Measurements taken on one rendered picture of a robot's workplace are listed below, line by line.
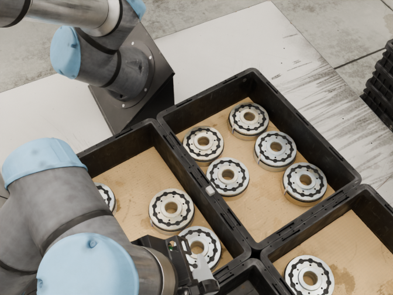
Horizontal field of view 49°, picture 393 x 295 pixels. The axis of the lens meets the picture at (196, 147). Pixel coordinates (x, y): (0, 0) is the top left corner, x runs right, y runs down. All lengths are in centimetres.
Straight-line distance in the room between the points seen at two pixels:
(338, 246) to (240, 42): 80
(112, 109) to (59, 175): 82
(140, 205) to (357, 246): 50
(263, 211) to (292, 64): 63
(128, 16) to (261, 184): 50
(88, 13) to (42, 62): 166
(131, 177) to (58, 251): 69
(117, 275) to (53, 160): 14
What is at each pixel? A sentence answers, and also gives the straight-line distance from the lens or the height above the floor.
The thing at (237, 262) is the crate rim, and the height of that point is 93.
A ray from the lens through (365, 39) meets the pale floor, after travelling 274.
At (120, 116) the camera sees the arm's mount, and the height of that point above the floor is 79.
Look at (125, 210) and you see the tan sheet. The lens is 101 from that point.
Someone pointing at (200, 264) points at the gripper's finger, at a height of 113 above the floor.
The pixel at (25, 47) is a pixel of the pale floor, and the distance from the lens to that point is 267.
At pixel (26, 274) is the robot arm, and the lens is 49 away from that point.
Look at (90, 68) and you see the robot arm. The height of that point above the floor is 98.
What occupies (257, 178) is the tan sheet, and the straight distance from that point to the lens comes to 105.
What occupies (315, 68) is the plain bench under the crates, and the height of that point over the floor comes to 70.
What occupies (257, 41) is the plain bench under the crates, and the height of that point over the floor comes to 70.
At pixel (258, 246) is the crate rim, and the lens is 87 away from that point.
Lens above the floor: 174
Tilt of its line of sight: 57 degrees down
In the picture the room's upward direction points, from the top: 1 degrees clockwise
